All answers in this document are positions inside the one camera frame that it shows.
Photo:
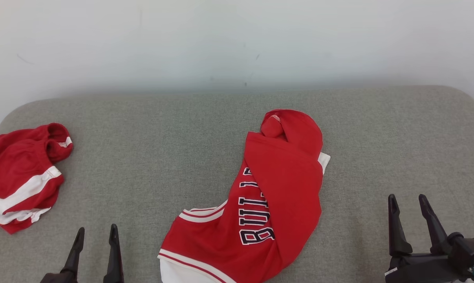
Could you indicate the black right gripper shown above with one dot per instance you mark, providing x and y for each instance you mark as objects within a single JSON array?
[{"x": 425, "y": 269}]

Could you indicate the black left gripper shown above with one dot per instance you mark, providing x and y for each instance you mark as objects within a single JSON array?
[{"x": 62, "y": 278}]

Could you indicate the red white-striped shorts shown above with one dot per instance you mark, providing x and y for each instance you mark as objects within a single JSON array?
[{"x": 17, "y": 161}]

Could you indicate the red Bulls basketball jersey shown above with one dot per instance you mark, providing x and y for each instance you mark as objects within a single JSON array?
[{"x": 284, "y": 188}]

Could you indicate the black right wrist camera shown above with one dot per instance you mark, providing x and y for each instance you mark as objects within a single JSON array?
[{"x": 470, "y": 249}]

